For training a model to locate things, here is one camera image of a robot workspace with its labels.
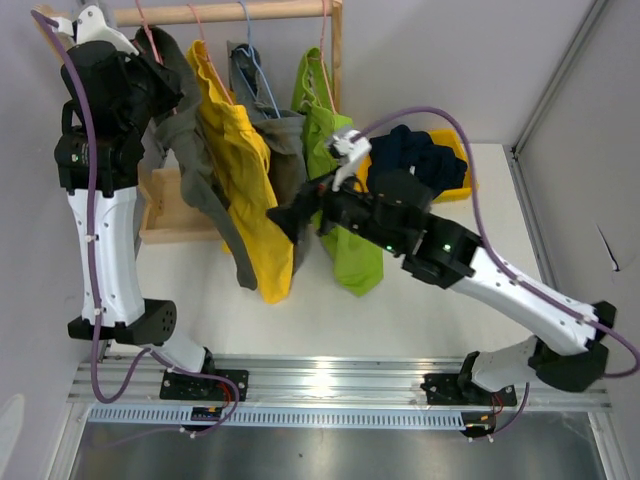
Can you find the light grey shorts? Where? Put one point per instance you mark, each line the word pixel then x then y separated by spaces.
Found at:
pixel 280 129

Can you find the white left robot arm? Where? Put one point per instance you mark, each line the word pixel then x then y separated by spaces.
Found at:
pixel 101 186

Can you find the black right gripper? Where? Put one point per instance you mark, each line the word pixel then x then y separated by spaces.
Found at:
pixel 327 197

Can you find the pink hanger of green shorts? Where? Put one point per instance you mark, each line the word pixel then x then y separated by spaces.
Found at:
pixel 325 60

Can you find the navy blue shorts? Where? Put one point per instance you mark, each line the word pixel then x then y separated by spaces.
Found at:
pixel 434 165

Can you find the yellow plastic tray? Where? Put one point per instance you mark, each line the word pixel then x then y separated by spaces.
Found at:
pixel 448 137

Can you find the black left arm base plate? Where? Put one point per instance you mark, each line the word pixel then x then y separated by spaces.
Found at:
pixel 182 387

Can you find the yellow shorts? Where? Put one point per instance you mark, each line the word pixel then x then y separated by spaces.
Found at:
pixel 242 161

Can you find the wooden clothes rack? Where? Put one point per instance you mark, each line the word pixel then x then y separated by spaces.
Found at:
pixel 167 218

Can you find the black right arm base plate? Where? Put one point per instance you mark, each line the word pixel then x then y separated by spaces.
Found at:
pixel 445 389

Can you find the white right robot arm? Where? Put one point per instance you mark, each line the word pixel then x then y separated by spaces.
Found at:
pixel 565 349

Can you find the pink hanger of yellow shorts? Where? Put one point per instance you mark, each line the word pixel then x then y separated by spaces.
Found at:
pixel 207 53

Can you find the pink hanger of olive shorts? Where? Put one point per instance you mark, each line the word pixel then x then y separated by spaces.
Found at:
pixel 147 30

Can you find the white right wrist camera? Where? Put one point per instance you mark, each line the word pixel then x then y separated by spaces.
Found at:
pixel 349 147

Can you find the aluminium mounting rail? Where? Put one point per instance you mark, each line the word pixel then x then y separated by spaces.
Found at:
pixel 321 382

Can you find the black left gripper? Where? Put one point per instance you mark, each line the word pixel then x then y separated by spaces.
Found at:
pixel 170 89

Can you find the blue hanger of grey shorts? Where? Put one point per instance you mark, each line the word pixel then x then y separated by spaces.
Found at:
pixel 262 70

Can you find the dark olive grey shorts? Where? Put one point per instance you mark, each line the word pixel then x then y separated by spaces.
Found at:
pixel 182 132

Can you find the slotted white cable duct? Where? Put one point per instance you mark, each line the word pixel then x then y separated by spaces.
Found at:
pixel 411 419

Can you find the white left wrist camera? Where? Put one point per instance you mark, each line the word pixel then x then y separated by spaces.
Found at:
pixel 89 25

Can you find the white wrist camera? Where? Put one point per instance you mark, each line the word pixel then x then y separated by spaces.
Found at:
pixel 89 25
pixel 349 147

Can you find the lime green shorts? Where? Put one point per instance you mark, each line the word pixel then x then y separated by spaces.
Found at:
pixel 357 264

